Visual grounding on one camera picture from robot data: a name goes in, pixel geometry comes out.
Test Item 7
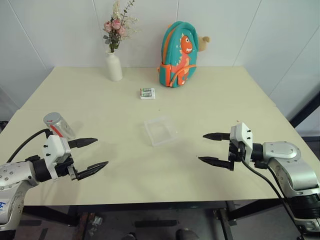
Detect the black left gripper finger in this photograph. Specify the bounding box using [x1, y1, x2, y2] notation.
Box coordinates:
[75, 160, 110, 182]
[67, 136, 99, 149]

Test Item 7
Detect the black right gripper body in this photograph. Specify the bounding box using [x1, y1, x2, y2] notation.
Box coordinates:
[227, 139, 247, 172]

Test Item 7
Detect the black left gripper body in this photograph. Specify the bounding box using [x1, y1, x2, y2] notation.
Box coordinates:
[54, 156, 81, 182]

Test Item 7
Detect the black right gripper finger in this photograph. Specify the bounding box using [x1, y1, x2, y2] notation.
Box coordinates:
[196, 155, 235, 172]
[202, 132, 232, 142]

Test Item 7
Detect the clear plastic tube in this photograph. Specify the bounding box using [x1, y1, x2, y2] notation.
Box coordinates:
[42, 111, 77, 141]

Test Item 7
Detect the clear square plastic container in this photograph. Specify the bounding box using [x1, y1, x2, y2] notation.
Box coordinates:
[143, 115, 182, 147]

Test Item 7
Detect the small clear plastic bag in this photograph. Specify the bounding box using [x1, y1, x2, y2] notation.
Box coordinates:
[86, 216, 104, 236]

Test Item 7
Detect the small battery pack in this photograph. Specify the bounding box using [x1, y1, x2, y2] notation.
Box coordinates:
[138, 87, 157, 101]

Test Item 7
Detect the white ceramic vase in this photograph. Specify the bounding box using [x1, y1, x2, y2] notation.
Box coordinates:
[104, 49, 124, 82]

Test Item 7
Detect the flat black bar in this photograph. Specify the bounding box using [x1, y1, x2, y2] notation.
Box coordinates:
[134, 219, 179, 229]

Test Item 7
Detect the black slanted metal bar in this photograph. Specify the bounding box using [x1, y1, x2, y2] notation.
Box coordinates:
[289, 89, 320, 129]

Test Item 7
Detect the teal orange dinosaur backpack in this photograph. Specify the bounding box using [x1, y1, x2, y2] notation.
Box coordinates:
[156, 20, 200, 89]

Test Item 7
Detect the beige plush bear toy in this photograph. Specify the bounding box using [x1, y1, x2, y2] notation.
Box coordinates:
[197, 35, 212, 52]

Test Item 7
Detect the pink dried flower bouquet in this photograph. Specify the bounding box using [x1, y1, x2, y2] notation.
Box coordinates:
[102, 0, 141, 54]

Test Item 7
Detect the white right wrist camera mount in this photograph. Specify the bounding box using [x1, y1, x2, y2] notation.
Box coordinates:
[229, 121, 254, 164]

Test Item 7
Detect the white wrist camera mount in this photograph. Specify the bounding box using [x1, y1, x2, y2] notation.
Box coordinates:
[41, 134, 74, 180]
[229, 121, 254, 164]

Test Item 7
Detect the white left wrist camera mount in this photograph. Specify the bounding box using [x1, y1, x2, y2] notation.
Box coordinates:
[41, 134, 74, 180]

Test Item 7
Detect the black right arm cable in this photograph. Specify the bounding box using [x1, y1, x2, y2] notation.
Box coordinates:
[239, 159, 307, 236]

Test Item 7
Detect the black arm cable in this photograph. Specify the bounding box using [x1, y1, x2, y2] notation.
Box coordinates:
[239, 159, 307, 236]
[5, 128, 52, 165]

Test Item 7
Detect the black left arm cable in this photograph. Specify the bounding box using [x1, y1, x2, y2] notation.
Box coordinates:
[5, 128, 52, 165]

